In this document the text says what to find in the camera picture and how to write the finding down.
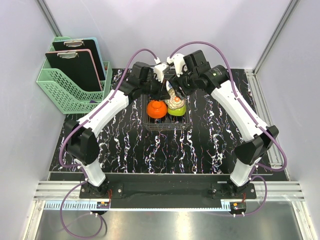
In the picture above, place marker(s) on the colourful patterned small bowl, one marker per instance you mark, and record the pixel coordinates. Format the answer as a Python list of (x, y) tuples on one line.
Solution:
[(174, 102)]

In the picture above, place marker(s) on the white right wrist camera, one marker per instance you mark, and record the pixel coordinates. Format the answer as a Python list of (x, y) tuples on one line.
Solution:
[(178, 61)]

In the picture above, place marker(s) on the dark wire dish rack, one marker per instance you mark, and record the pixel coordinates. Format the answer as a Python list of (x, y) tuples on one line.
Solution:
[(168, 122)]

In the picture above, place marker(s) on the left aluminium frame post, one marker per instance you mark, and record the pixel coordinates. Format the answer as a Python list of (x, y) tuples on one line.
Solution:
[(49, 17)]

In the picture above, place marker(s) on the aluminium frame post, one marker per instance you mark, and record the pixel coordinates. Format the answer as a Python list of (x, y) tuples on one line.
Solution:
[(292, 5), (49, 17)]

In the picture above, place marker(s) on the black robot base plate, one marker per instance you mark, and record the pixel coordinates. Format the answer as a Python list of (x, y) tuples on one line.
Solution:
[(170, 191)]

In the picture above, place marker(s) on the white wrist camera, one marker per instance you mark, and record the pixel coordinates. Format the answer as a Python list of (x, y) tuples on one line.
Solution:
[(178, 61), (160, 70)]

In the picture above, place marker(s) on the right aluminium frame post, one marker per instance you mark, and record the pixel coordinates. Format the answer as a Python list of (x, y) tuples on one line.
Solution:
[(292, 5)]

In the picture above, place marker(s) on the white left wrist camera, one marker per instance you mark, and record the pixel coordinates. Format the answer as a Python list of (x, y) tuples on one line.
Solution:
[(160, 70)]

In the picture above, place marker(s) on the blue white patterned bowl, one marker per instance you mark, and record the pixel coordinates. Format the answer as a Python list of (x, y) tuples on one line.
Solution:
[(168, 86)]

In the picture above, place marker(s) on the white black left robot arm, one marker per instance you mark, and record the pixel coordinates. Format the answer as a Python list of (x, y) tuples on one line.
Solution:
[(81, 136)]

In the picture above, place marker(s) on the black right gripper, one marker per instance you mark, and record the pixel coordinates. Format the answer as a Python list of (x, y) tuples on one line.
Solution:
[(177, 82)]

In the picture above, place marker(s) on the black clipboard pink edge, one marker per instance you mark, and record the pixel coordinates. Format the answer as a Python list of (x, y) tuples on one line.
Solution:
[(69, 64)]

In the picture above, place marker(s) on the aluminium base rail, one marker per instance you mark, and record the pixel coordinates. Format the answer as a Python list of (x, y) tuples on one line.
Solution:
[(65, 195)]

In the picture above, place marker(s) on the green mesh file organizer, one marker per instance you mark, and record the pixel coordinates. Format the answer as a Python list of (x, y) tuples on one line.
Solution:
[(68, 97)]

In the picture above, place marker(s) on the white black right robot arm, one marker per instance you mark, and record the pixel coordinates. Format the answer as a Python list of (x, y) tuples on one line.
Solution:
[(193, 72)]

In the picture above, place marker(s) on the white top bowl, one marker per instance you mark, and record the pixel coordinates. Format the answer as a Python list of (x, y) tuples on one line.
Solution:
[(178, 112)]

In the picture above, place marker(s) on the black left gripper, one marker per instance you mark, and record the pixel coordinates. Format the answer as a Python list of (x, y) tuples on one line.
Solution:
[(162, 93)]

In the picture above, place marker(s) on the black clipboard blue edge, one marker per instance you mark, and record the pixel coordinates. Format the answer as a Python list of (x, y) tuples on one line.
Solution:
[(88, 51)]

